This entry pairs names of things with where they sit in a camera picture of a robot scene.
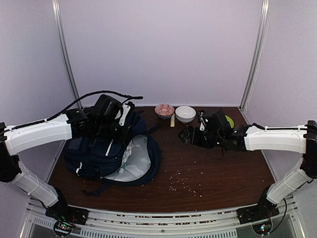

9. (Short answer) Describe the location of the white ceramic bowl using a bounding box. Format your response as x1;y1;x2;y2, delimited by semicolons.
175;106;196;123

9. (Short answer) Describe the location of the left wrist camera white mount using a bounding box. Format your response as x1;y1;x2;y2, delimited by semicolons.
117;101;135;126

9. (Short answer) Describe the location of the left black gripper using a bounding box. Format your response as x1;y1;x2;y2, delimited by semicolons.
94;119;132;144

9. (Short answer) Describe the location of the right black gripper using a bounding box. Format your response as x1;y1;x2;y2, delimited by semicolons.
178;125;223;149

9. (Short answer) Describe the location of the right aluminium frame post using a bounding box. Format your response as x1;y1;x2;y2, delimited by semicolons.
240;0;271;113

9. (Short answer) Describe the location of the navy blue student backpack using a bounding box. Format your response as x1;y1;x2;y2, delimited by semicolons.
62;112;162;196

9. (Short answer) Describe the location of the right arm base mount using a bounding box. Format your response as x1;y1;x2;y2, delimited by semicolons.
236;205;279;236

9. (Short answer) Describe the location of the red patterned small bowl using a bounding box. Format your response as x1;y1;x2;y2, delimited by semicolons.
155;104;175;119

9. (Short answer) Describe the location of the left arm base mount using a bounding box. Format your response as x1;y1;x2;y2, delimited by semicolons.
44;206;89;237

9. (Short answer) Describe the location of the white green glue stick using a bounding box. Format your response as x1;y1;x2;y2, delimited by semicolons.
118;163;127;174

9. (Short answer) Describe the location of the aluminium frame post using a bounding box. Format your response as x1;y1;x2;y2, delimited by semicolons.
240;0;271;113
52;0;79;99

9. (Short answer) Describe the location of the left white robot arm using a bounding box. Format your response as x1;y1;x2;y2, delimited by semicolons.
0;90;143;220

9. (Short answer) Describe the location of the green plate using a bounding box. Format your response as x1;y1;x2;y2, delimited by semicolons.
225;115;234;128

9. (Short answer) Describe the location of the front aluminium rail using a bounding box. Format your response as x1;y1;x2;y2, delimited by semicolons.
23;195;305;238

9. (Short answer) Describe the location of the left aluminium frame post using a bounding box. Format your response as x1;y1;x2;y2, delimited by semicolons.
52;0;79;99

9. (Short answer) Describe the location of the yellow highlighter marker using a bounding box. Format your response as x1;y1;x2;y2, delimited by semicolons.
170;114;175;127

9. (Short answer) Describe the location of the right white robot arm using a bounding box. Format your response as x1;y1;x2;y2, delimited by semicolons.
178;110;317;219

